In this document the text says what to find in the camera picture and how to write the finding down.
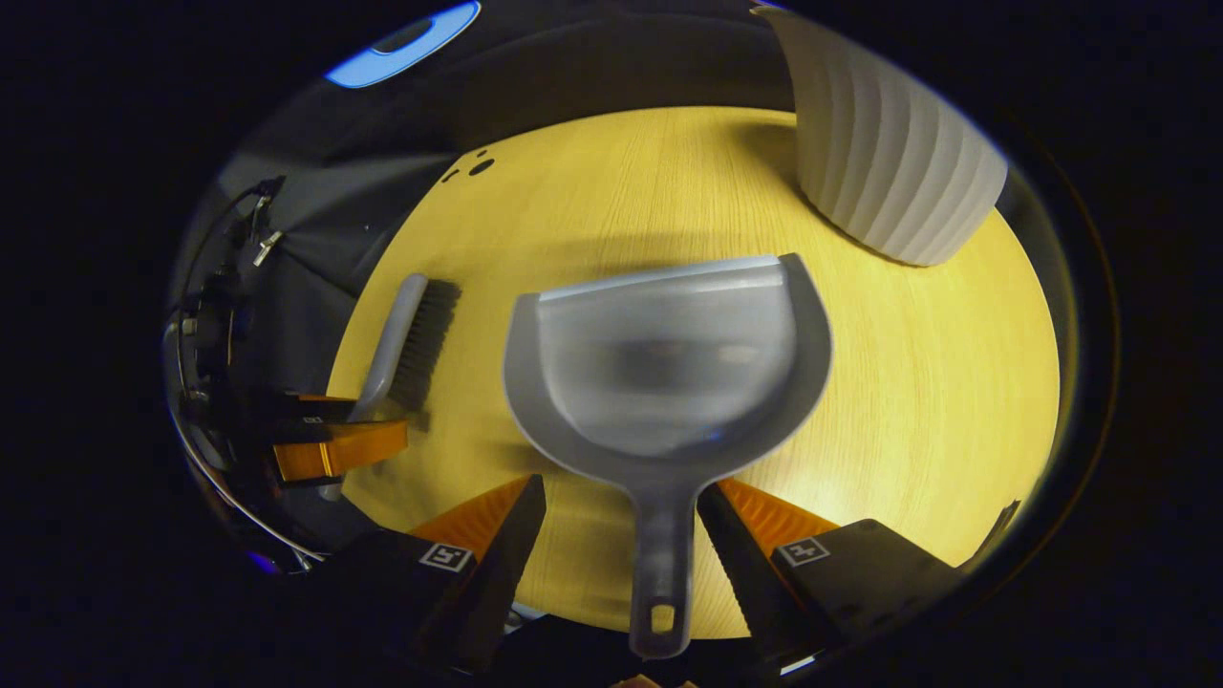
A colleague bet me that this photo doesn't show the black backdrop cloth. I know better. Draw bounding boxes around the black backdrop cloth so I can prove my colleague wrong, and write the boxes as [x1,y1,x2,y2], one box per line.
[167,0,1014,402]

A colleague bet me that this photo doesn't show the white ribbed garbage bin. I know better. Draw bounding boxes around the white ribbed garbage bin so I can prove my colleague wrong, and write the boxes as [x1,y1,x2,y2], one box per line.
[755,5,1010,268]

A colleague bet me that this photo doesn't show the small grey broom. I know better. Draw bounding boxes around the small grey broom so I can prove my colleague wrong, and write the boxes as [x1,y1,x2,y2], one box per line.
[320,273,462,503]

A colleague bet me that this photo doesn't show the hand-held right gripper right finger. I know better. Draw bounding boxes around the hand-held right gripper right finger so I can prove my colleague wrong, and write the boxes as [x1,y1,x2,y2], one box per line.
[696,478,966,670]

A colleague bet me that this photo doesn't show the grey plastic dustpan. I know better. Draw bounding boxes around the grey plastic dustpan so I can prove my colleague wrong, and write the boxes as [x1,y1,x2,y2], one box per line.
[503,253,833,660]

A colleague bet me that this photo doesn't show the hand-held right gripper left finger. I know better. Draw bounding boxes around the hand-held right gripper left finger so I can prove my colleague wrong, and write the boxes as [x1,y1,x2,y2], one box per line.
[315,475,547,675]

